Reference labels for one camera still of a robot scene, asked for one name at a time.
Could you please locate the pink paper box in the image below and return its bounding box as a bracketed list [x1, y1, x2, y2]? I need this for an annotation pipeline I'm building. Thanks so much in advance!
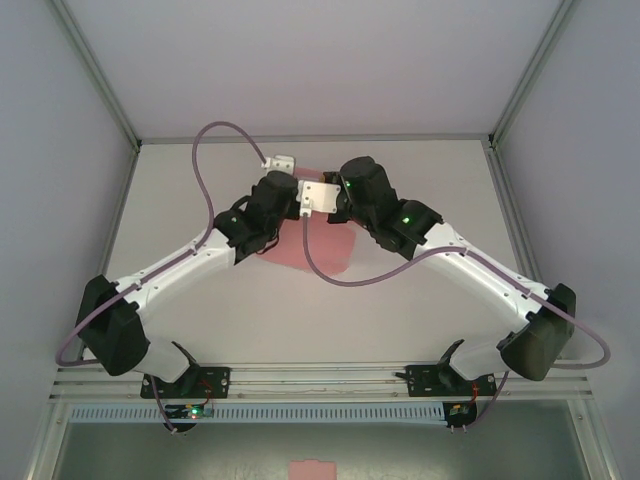
[257, 167, 359, 276]

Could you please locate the circuit board with green light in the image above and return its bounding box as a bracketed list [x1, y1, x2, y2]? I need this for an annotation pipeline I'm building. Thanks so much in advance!
[164, 402, 216, 421]

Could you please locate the spare pink paper sheet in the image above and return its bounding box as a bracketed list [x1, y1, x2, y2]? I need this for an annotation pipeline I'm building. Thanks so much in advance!
[288, 459, 337, 480]

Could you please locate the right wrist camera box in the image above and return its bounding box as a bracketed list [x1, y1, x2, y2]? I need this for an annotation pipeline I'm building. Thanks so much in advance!
[296, 179, 342, 217]

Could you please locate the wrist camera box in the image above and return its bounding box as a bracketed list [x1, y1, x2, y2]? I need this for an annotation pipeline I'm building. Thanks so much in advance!
[263, 154, 297, 174]
[296, 179, 342, 217]

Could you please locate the aluminium back frame bar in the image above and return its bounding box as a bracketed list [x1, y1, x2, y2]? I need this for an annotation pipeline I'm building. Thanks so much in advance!
[135, 132, 494, 146]

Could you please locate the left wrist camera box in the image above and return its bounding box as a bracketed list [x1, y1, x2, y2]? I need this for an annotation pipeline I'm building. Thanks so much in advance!
[263, 154, 297, 174]

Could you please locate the aluminium side frame bar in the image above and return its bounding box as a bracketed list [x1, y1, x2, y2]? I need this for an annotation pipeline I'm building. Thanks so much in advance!
[483, 144, 559, 359]
[74, 144, 142, 364]

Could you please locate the aluminium mounting rail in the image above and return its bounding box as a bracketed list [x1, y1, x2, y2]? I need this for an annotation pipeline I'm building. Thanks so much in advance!
[47, 360, 596, 402]

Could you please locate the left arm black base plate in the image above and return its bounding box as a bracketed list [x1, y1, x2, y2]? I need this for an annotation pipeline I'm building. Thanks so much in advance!
[139, 366, 232, 401]

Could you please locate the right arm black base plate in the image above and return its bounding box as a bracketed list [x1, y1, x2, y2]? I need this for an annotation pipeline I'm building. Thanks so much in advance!
[394, 363, 497, 399]

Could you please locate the aluminium frame post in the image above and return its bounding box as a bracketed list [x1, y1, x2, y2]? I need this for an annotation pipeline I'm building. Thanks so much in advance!
[47, 0, 144, 151]
[487, 0, 584, 150]

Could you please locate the white slotted cable duct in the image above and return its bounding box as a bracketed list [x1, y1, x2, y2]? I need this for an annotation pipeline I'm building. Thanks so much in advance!
[67, 403, 446, 424]

